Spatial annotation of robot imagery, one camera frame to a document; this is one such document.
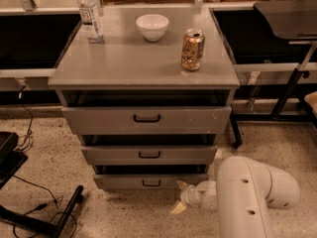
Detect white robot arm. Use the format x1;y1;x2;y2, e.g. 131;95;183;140
171;157;300;238

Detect white ceramic bowl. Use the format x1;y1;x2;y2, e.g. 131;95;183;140
136;14;169;42

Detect gold soda can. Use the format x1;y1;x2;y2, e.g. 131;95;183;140
181;29;205;71

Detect grey bottom drawer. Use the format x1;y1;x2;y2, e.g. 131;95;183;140
94;174;208;190

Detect grey drawer cabinet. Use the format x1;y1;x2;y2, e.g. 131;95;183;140
49;7;239;176

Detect black stand base left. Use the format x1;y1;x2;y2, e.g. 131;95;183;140
0;132;83;238

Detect black side table stand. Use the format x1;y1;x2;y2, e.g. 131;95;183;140
230;0;317;149

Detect black floor cable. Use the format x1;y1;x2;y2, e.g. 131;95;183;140
11;174;78;238

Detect clear plastic water bottle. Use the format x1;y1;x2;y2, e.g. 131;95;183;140
77;0;103;43

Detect grey top drawer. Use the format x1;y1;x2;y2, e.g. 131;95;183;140
62;107;231;135

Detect grey middle drawer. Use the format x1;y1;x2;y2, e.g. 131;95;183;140
81;146;216;166

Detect black hanging cable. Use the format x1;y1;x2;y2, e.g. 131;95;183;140
17;84;35;151

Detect grey drawer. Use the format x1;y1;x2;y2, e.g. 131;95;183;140
94;174;208;190
81;146;216;166
62;107;231;135

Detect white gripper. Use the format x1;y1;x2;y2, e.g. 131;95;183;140
170;180;217;215

